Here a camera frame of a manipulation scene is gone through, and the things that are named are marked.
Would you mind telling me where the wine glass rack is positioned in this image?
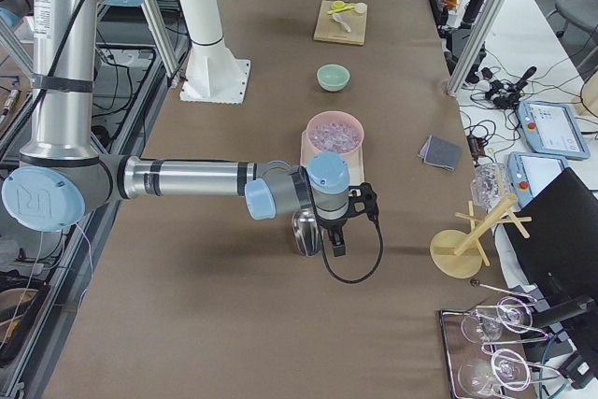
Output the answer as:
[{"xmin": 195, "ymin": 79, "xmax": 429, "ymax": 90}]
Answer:
[{"xmin": 438, "ymin": 278, "xmax": 572, "ymax": 398}]

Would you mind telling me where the steel ice scoop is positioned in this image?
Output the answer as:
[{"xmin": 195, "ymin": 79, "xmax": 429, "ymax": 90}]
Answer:
[{"xmin": 292, "ymin": 209, "xmax": 321, "ymax": 257}]

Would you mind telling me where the green ceramic bowl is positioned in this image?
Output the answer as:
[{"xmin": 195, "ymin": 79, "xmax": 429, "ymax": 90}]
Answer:
[{"xmin": 317, "ymin": 64, "xmax": 350, "ymax": 93}]

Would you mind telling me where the pink bowl of ice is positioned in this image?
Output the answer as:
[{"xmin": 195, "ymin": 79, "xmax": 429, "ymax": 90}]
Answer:
[{"xmin": 306, "ymin": 110, "xmax": 364, "ymax": 156}]

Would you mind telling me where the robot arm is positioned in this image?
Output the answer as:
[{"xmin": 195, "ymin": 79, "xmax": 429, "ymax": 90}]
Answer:
[{"xmin": 2, "ymin": 0, "xmax": 378, "ymax": 255}]

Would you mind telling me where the grey folded cloth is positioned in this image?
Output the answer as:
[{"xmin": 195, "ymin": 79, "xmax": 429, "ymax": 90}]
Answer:
[{"xmin": 419, "ymin": 135, "xmax": 463, "ymax": 171}]

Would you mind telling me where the wooden cup stand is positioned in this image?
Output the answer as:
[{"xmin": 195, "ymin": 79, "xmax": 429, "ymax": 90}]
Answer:
[{"xmin": 429, "ymin": 169, "xmax": 533, "ymax": 280}]

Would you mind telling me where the black monitor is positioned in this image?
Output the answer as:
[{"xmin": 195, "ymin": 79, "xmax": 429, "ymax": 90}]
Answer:
[{"xmin": 505, "ymin": 168, "xmax": 597, "ymax": 300}]

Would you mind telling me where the white plastic spoon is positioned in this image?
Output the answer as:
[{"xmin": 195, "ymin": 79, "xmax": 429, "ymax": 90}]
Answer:
[{"xmin": 332, "ymin": 13, "xmax": 351, "ymax": 33}]

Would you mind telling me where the beige rectangular tray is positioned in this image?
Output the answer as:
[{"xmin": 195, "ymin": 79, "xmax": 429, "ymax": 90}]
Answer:
[{"xmin": 300, "ymin": 130, "xmax": 365, "ymax": 185}]

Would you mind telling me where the yellow plastic knife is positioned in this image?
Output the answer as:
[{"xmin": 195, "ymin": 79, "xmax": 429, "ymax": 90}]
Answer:
[{"xmin": 327, "ymin": 4, "xmax": 356, "ymax": 15}]

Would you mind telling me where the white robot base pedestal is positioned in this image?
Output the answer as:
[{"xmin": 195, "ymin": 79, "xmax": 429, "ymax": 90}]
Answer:
[{"xmin": 179, "ymin": 0, "xmax": 250, "ymax": 105}]

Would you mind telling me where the wooden cutting board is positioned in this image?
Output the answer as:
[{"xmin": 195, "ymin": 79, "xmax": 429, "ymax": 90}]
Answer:
[{"xmin": 313, "ymin": 0, "xmax": 368, "ymax": 46}]

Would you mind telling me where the teach pendant tablet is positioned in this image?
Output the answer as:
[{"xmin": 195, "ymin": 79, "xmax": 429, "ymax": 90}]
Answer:
[
  {"xmin": 507, "ymin": 151, "xmax": 569, "ymax": 207},
  {"xmin": 517, "ymin": 100, "xmax": 591, "ymax": 160}
]

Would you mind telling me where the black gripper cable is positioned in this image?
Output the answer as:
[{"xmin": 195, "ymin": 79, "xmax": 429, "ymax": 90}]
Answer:
[{"xmin": 319, "ymin": 217, "xmax": 385, "ymax": 284}]

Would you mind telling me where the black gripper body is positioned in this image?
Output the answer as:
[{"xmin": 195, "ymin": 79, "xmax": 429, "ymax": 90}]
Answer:
[{"xmin": 317, "ymin": 182, "xmax": 377, "ymax": 230}]

